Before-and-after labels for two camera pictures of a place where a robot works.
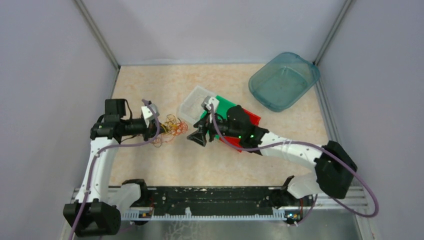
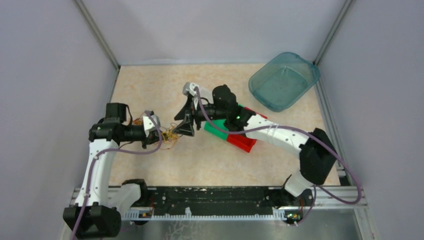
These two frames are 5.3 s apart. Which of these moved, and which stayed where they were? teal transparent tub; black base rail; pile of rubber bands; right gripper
Moved: pile of rubber bands; right gripper
Stayed: teal transparent tub; black base rail
